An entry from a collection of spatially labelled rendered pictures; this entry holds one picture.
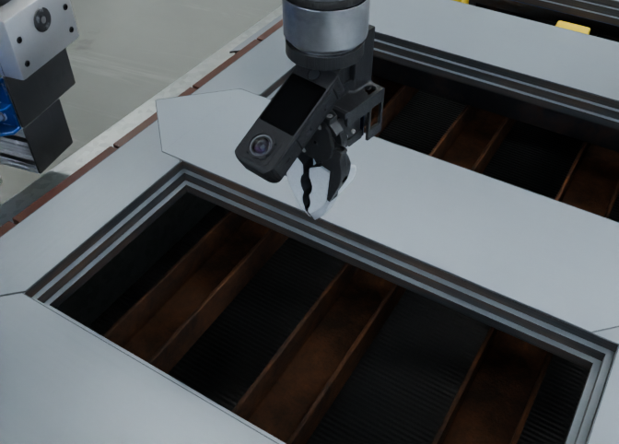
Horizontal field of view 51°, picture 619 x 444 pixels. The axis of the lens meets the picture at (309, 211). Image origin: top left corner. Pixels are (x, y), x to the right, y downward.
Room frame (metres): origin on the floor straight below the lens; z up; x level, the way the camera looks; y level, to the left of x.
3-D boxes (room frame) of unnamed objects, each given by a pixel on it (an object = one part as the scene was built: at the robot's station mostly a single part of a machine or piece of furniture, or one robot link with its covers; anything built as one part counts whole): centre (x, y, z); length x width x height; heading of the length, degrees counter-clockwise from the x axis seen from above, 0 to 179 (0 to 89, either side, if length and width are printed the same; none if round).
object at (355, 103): (0.54, -0.02, 1.05); 0.09 x 0.08 x 0.12; 138
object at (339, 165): (0.51, -0.02, 0.99); 0.05 x 0.02 x 0.09; 48
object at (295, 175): (0.55, 0.00, 0.94); 0.06 x 0.03 x 0.09; 138
